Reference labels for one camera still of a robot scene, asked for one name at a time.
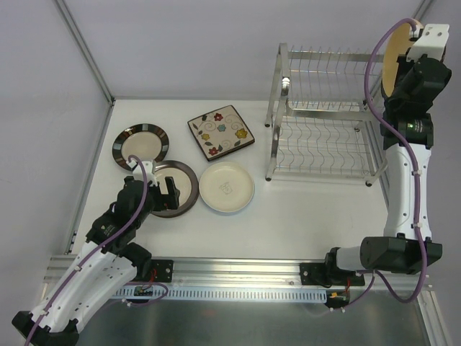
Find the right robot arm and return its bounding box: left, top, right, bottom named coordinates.
left=323, top=54, right=452, bottom=285

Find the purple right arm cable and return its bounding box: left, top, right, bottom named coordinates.
left=338, top=17, right=433, bottom=313

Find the square floral plate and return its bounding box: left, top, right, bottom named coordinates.
left=187, top=105, right=255, bottom=162

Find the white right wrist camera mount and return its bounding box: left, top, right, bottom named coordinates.
left=406, top=24, right=449, bottom=62

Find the aluminium frame post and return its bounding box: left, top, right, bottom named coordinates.
left=53, top=0, right=116, bottom=105

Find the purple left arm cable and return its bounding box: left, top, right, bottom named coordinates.
left=23, top=154, right=170, bottom=346

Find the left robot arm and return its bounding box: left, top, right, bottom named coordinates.
left=12, top=161, right=180, bottom=345

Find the white slotted cable duct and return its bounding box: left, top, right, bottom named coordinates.
left=113, top=285, right=327, bottom=304

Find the metal dish rack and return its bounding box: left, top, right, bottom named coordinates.
left=265, top=43, right=387, bottom=187

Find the cream bear plate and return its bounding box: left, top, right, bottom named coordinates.
left=199, top=162, right=255, bottom=213

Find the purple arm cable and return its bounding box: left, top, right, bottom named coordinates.
left=338, top=17, right=433, bottom=313
left=23, top=154, right=170, bottom=346

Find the aluminium mounting rail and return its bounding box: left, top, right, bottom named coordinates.
left=42, top=254, right=419, bottom=295

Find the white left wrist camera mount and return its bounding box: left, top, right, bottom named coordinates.
left=128, top=160, right=156, bottom=181

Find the brown rimmed cream plate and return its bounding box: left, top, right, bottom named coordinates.
left=151, top=160, right=199, bottom=218

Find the striped rim round plate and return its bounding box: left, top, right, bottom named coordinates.
left=112, top=123, right=169, bottom=171

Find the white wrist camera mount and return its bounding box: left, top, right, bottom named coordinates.
left=406, top=24, right=449, bottom=62
left=128, top=160, right=156, bottom=181

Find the yellow bear plate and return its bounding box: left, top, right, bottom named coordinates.
left=382, top=19, right=424, bottom=99

